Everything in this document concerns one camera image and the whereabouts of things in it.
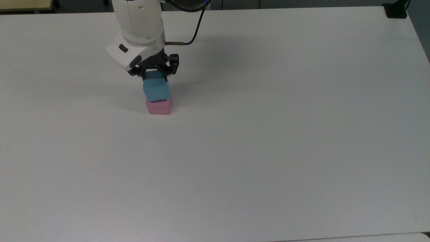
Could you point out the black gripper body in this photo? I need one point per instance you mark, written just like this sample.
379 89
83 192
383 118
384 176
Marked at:
153 60

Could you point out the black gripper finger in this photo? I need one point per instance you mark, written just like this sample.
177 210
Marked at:
171 65
139 73

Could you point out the blue foam cube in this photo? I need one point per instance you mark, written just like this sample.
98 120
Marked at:
156 88

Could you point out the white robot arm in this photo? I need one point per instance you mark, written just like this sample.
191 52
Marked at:
137 30

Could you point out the pink foam cube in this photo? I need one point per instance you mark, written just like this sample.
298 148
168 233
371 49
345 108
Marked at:
158 107

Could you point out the wooden desk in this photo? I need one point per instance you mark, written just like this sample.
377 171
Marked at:
25 4

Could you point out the black table clamp mount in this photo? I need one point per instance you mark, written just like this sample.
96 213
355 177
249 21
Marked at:
395 10

